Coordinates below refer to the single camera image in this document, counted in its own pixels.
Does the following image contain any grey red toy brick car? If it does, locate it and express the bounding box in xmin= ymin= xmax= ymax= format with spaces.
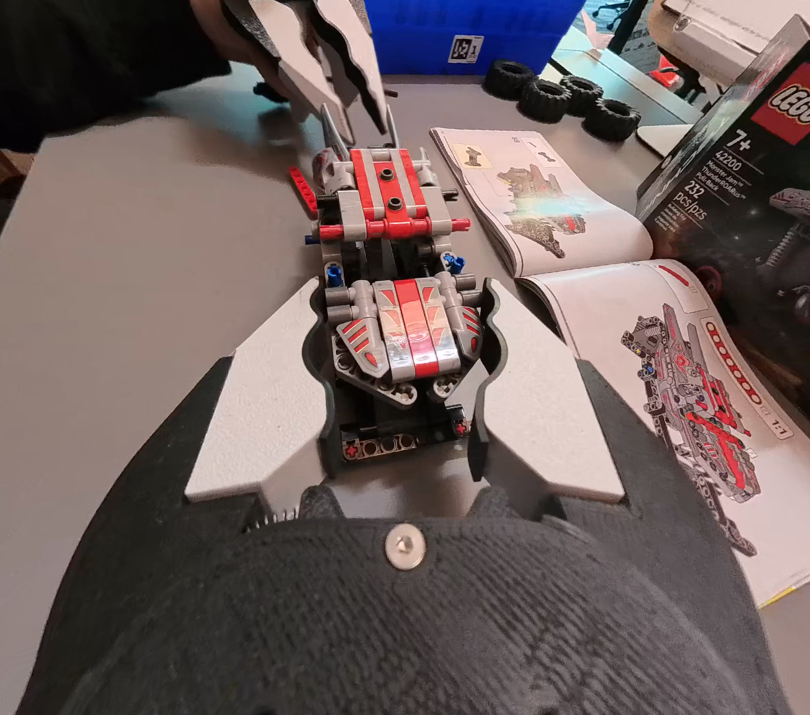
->
xmin=304 ymin=104 xmax=485 ymax=464

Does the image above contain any grey desk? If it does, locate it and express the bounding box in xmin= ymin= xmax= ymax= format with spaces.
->
xmin=0 ymin=72 xmax=810 ymax=715

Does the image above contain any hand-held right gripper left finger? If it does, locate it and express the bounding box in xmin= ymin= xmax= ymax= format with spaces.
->
xmin=184 ymin=277 xmax=336 ymax=504

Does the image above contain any white instruction booklet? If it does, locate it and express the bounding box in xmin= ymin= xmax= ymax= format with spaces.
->
xmin=430 ymin=126 xmax=810 ymax=608

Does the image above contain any red toy brick beam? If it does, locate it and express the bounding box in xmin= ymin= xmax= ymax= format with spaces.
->
xmin=289 ymin=165 xmax=319 ymax=220

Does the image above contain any person's left hand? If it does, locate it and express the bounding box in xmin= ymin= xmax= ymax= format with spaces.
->
xmin=180 ymin=0 xmax=298 ymax=105

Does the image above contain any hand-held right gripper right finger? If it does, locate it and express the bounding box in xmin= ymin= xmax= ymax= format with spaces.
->
xmin=468 ymin=278 xmax=627 ymax=504

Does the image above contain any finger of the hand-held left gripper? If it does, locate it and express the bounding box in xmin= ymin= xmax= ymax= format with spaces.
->
xmin=248 ymin=0 xmax=356 ymax=149
xmin=310 ymin=0 xmax=390 ymax=136

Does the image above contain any pale flat card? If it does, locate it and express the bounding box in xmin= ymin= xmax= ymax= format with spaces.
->
xmin=636 ymin=123 xmax=695 ymax=157

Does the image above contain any person's left forearm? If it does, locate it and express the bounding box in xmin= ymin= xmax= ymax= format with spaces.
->
xmin=0 ymin=0 xmax=232 ymax=154

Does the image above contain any black toy set box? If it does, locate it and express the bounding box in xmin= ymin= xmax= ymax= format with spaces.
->
xmin=636 ymin=15 xmax=810 ymax=406

